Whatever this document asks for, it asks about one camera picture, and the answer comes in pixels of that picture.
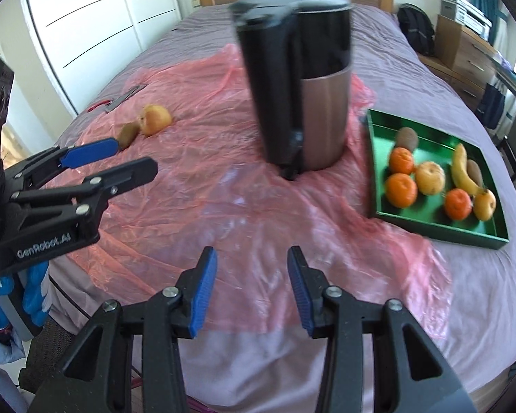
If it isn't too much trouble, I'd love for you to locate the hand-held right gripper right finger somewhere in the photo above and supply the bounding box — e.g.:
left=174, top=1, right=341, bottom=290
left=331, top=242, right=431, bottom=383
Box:
left=286, top=245, right=478, bottom=413

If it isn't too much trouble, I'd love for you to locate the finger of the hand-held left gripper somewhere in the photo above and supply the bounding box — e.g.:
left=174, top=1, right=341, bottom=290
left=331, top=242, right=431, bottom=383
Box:
left=9, top=158, right=159, bottom=221
left=3, top=138, right=120, bottom=195

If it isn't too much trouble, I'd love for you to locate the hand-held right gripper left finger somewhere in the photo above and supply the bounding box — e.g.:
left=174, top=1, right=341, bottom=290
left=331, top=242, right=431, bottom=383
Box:
left=19, top=246, right=218, bottom=413

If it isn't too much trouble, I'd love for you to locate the brown kiwi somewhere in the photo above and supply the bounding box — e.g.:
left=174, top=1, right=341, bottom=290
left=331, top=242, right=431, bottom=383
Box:
left=466, top=159, right=483, bottom=187
left=395, top=127, right=420, bottom=152
left=117, top=122, right=142, bottom=150

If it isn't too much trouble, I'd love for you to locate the green tray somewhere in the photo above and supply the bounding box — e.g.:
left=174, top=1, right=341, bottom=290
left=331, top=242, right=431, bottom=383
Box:
left=365, top=109, right=510, bottom=251

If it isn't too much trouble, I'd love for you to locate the orange mandarin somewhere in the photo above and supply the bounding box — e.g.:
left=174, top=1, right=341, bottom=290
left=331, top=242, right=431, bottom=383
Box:
left=389, top=147, right=415, bottom=176
left=385, top=173, right=419, bottom=208
left=444, top=188, right=474, bottom=220

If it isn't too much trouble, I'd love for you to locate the striped pepino melon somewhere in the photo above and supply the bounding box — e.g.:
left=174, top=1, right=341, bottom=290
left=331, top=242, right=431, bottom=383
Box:
left=415, top=161, right=447, bottom=196

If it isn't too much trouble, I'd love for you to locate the yellow banana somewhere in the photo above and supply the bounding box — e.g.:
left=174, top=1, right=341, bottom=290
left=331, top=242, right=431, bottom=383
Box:
left=451, top=143, right=488, bottom=196

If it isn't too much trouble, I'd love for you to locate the person's left forearm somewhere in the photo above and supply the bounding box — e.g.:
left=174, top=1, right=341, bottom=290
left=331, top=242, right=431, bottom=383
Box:
left=0, top=329, right=31, bottom=371

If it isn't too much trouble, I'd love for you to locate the person's left hand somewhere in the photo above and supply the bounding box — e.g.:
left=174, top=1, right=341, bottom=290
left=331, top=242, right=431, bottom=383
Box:
left=0, top=262, right=52, bottom=332

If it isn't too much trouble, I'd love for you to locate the red and yellow apple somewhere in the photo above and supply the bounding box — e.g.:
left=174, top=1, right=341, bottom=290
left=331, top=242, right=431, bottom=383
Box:
left=138, top=104, right=173, bottom=137

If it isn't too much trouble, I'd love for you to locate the grey flat tool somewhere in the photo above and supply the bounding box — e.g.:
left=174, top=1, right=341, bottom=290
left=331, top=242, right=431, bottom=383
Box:
left=104, top=85, right=148, bottom=113

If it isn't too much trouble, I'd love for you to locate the pink plastic sheet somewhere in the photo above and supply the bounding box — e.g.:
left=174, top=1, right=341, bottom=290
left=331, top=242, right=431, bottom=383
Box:
left=62, top=43, right=454, bottom=340

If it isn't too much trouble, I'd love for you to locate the white wardrobe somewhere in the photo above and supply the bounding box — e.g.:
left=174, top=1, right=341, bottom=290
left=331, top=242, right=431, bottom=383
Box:
left=21, top=0, right=185, bottom=115

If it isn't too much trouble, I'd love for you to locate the copper and black kettle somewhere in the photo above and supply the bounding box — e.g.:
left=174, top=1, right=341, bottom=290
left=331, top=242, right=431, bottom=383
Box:
left=230, top=0, right=354, bottom=181

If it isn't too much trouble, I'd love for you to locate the grey purple bed blanket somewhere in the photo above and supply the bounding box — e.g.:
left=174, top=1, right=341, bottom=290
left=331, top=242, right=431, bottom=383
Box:
left=47, top=2, right=516, bottom=413

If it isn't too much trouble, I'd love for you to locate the dark blue cloth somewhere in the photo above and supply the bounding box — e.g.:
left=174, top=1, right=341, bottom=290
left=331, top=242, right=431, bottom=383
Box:
left=477, top=84, right=506, bottom=130

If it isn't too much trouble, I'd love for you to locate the black backpack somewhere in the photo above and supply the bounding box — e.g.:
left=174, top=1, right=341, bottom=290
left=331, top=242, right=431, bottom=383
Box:
left=397, top=3, right=436, bottom=56

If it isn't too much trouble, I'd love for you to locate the wooden dresser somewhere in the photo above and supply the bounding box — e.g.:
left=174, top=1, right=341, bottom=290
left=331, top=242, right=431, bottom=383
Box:
left=418, top=14, right=499, bottom=99

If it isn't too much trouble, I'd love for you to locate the grey storage box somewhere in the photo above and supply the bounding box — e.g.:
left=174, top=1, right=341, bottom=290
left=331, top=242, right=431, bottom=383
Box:
left=439, top=0, right=461, bottom=20

